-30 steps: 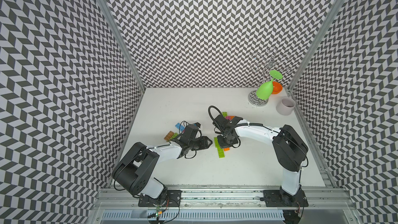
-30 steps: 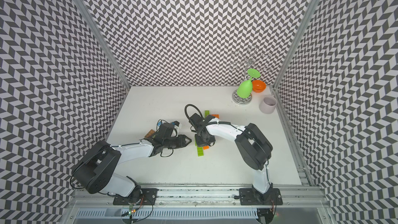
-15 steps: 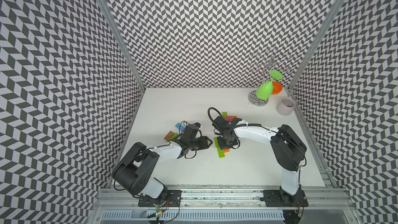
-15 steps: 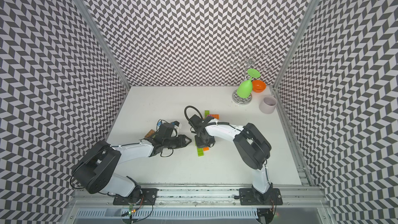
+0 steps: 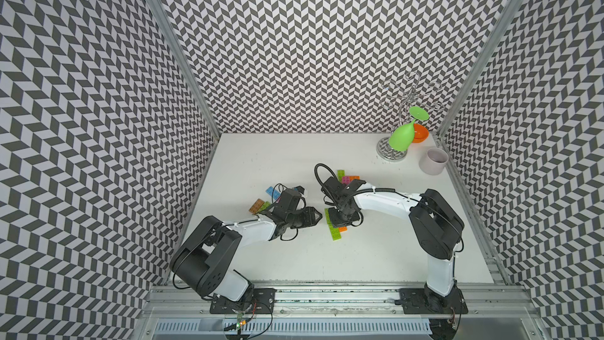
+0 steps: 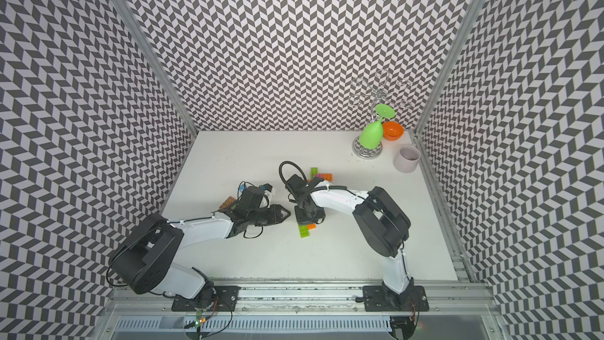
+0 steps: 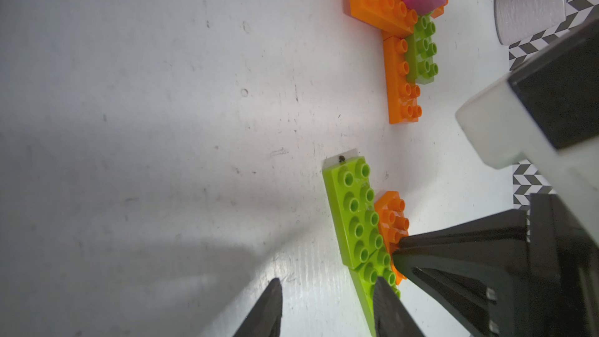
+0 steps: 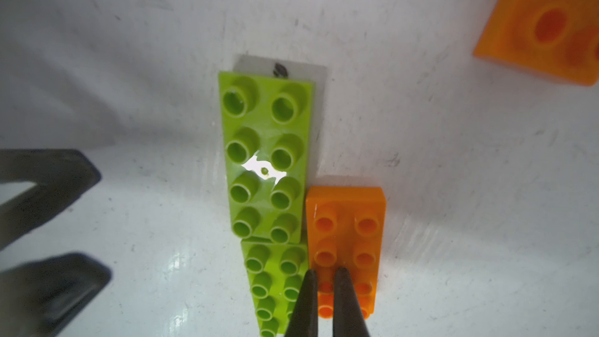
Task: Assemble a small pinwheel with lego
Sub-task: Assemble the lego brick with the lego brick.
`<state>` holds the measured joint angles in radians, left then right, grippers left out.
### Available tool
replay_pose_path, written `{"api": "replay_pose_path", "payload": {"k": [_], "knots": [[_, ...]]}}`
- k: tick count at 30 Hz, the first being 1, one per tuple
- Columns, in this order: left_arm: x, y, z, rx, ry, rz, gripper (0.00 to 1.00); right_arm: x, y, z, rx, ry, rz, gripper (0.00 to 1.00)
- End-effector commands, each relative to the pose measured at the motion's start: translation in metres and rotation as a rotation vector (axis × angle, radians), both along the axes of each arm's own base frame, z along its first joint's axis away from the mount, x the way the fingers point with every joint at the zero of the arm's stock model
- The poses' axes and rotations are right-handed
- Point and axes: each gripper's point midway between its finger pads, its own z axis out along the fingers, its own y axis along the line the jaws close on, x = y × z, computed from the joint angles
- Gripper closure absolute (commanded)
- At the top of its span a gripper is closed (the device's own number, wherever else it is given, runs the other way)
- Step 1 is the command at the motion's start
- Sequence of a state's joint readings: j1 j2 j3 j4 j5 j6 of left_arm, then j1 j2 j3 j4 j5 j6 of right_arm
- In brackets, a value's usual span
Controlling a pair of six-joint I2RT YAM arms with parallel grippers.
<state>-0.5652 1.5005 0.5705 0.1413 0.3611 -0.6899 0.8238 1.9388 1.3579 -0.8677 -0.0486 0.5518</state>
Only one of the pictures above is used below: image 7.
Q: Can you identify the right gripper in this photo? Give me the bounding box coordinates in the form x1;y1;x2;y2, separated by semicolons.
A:
392;194;598;336

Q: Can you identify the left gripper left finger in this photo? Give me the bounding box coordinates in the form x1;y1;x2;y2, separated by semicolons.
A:
233;278;283;337

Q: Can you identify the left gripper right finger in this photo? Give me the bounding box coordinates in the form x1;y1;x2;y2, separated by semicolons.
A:
373;277;424;337

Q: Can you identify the green lego plate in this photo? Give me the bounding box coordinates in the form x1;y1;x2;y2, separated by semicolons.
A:
323;157;384;269

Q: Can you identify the green lego brick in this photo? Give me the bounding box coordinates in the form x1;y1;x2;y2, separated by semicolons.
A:
349;248;401;336
405;15;439;84

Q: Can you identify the grey cup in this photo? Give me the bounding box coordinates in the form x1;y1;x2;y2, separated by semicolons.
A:
494;0;566;45

